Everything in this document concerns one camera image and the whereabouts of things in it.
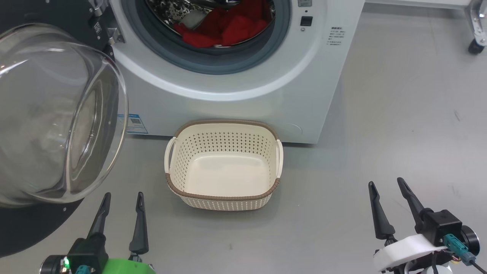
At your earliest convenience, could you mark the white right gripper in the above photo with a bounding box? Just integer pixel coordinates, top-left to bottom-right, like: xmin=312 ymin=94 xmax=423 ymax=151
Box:
xmin=368 ymin=177 xmax=449 ymax=274

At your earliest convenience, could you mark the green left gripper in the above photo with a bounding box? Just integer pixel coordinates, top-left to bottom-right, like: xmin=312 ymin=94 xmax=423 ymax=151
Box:
xmin=87 ymin=192 xmax=156 ymax=274

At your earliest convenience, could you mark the washing machine glass door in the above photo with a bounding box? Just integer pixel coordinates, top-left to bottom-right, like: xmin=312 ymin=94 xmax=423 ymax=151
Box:
xmin=0 ymin=0 xmax=129 ymax=257

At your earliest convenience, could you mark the red sports jersey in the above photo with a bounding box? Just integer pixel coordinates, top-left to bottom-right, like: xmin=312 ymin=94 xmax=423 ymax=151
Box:
xmin=173 ymin=0 xmax=269 ymax=48

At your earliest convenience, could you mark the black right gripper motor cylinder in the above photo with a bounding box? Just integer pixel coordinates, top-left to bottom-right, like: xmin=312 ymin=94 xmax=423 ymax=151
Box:
xmin=460 ymin=225 xmax=481 ymax=256

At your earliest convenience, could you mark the cream perforated plastic laundry basket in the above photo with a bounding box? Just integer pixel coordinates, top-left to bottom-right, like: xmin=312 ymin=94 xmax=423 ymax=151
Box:
xmin=164 ymin=119 xmax=283 ymax=211

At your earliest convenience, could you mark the white front-load washing machine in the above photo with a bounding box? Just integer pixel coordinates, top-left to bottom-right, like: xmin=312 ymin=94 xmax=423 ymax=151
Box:
xmin=108 ymin=0 xmax=366 ymax=145

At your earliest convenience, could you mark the grey rubber door gasket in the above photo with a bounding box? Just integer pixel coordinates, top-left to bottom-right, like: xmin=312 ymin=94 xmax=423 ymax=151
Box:
xmin=121 ymin=0 xmax=292 ymax=75

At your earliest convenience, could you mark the metal door hinge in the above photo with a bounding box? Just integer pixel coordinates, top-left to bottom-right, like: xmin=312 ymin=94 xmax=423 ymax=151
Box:
xmin=89 ymin=0 xmax=126 ymax=45

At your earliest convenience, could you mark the steel perforated washer drum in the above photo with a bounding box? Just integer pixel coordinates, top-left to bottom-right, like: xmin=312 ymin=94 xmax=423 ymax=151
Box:
xmin=146 ymin=0 xmax=275 ymax=48

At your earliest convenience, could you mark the blue energy label sticker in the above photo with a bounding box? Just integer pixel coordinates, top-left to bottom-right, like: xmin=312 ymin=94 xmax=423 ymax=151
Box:
xmin=117 ymin=113 xmax=148 ymax=134

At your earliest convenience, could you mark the round white drain filter cover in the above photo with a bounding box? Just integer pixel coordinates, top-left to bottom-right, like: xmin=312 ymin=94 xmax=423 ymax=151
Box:
xmin=280 ymin=123 xmax=303 ymax=136

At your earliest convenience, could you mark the small black text sticker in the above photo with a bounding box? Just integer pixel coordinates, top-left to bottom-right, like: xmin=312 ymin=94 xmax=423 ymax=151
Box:
xmin=328 ymin=26 xmax=346 ymax=46

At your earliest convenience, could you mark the metal cart leg with caster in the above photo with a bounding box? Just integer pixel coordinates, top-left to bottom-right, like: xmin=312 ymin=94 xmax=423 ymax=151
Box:
xmin=465 ymin=0 xmax=487 ymax=55

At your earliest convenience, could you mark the white cabinet panel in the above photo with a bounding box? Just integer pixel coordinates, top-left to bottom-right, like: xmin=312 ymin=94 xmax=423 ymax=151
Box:
xmin=364 ymin=0 xmax=472 ymax=10

